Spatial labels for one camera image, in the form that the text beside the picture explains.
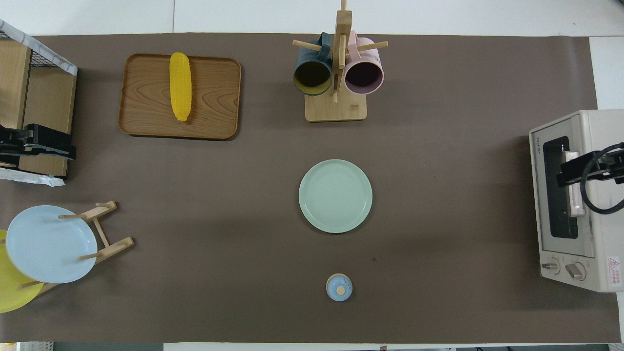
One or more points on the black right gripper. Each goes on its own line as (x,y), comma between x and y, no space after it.
(609,165)

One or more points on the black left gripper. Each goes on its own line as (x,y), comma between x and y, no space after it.
(13,146)

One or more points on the cream toaster oven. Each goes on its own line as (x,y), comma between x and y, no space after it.
(604,234)

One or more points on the yellow corn cob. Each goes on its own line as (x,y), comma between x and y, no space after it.
(180,87)

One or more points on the light green plate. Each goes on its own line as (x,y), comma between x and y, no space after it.
(335,196)

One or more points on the white checked cloth liner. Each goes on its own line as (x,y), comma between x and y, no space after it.
(53,55)

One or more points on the light blue plate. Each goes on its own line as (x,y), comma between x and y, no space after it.
(48,246)

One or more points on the wooden plate rack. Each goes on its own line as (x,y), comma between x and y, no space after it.
(114,246)

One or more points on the brown table mat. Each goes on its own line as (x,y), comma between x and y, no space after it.
(438,195)

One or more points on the yellow plate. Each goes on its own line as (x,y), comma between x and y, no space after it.
(9,292)

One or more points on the wooden serving tray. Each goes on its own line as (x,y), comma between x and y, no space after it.
(214,97)

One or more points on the pink mug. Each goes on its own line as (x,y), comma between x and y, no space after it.
(363,75)

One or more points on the wooden mug tree stand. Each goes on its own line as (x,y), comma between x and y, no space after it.
(336,109)

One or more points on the small blue call bell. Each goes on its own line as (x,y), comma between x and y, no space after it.
(339,287)

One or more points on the dark teal mug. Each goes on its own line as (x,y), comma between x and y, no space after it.
(312,75)

